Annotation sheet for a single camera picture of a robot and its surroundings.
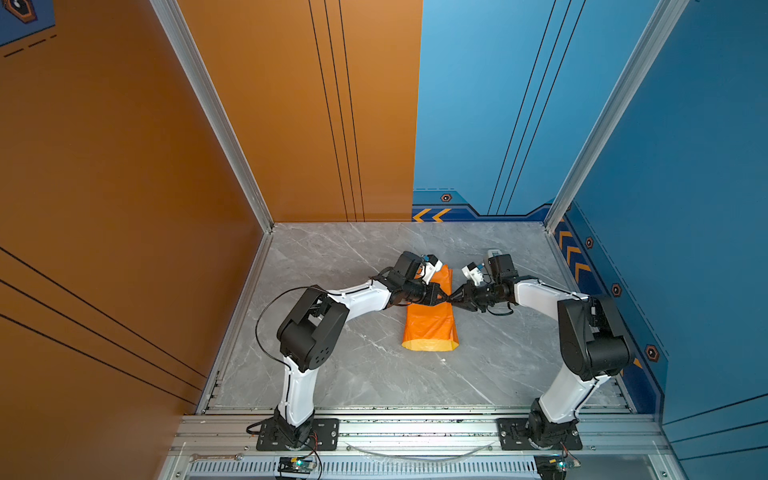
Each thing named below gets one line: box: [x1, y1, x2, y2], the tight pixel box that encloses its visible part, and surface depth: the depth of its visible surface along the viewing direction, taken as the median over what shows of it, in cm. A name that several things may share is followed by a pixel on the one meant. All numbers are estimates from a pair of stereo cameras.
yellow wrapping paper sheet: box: [402, 264, 460, 352], surface depth 87 cm
